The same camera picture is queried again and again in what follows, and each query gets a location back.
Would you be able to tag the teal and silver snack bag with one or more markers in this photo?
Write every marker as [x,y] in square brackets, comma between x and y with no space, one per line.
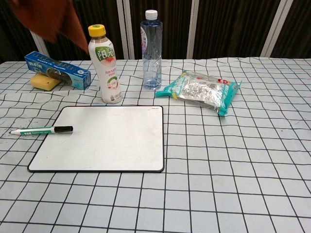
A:
[201,91]

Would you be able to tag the clear water bottle white cap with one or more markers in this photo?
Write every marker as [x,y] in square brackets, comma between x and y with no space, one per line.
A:
[151,53]

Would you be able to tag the checkered white tablecloth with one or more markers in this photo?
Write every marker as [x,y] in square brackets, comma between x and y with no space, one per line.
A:
[194,170]

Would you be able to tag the white drink bottle yellow cap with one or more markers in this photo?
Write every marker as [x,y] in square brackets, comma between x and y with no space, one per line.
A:
[106,72]

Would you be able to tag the blue rectangular carton box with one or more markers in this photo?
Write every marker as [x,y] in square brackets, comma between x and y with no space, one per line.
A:
[58,70]

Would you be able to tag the yellow sponge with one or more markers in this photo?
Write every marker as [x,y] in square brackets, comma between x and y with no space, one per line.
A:
[43,82]

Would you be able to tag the brown hanging cloth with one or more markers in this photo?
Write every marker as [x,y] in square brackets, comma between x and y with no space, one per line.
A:
[56,21]

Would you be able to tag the white board with black frame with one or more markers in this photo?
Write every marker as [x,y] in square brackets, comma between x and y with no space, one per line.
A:
[104,138]

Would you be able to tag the black folding screen white frame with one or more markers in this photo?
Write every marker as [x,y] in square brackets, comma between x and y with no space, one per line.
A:
[218,26]

